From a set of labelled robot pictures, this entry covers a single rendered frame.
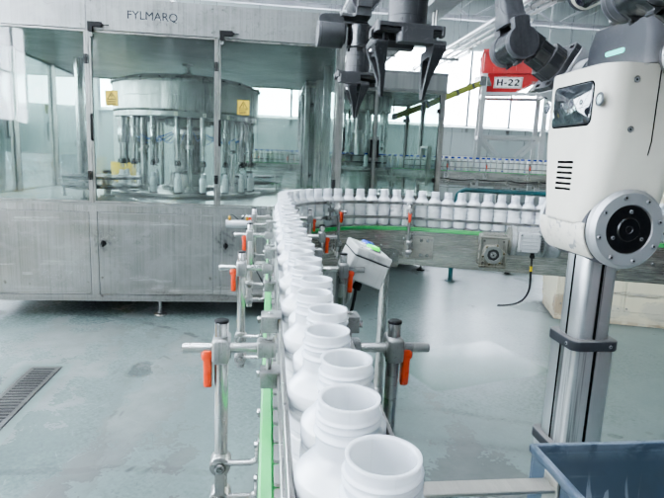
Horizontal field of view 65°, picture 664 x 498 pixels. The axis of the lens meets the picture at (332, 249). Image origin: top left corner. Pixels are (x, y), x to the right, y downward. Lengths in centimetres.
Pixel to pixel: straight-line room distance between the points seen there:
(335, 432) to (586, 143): 94
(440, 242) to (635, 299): 291
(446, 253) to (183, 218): 231
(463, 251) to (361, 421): 223
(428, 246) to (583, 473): 180
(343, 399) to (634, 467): 58
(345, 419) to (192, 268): 396
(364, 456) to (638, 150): 97
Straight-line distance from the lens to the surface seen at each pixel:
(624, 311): 516
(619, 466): 84
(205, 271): 423
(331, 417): 30
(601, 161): 114
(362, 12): 128
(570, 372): 128
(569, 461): 79
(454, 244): 250
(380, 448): 28
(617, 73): 115
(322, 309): 49
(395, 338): 64
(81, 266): 442
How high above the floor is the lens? 130
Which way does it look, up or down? 10 degrees down
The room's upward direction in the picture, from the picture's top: 2 degrees clockwise
